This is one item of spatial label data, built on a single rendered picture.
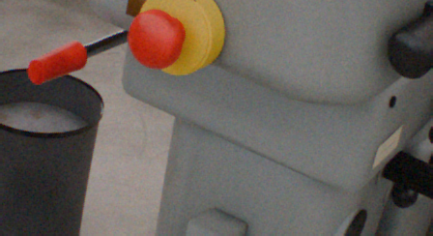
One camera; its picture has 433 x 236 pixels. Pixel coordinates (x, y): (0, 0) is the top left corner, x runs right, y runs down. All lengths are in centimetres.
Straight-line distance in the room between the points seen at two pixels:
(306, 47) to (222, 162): 24
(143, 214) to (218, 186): 285
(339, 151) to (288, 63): 13
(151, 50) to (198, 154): 25
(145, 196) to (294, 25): 322
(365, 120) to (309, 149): 6
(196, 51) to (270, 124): 14
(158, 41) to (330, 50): 11
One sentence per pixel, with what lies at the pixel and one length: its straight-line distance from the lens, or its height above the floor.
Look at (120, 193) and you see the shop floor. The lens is 379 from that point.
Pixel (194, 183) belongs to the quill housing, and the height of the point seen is 156.
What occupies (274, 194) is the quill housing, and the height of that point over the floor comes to 159.
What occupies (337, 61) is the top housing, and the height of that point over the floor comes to 177.
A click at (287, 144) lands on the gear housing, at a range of 74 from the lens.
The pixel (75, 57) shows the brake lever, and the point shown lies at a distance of 70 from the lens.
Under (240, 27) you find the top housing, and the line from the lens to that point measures 62.
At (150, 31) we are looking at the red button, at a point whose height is 177.
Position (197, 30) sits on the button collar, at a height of 177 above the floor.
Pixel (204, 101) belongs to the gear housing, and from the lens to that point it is 77.
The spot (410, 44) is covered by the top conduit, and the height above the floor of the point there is 180.
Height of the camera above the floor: 199
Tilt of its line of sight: 26 degrees down
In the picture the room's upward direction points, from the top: 11 degrees clockwise
